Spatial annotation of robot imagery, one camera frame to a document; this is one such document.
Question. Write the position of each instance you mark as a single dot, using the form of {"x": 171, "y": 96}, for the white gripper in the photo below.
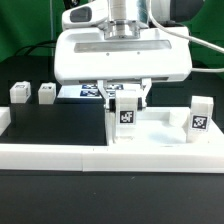
{"x": 118, "y": 43}

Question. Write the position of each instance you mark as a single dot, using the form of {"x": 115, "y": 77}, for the white square table top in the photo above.
{"x": 159, "y": 128}

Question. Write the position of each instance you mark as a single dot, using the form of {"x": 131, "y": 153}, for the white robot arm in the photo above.
{"x": 111, "y": 41}

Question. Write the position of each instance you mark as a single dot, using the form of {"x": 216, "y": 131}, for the white marker sheet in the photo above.
{"x": 91, "y": 91}

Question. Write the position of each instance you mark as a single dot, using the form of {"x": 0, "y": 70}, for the white U-shaped fence wall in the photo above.
{"x": 103, "y": 159}

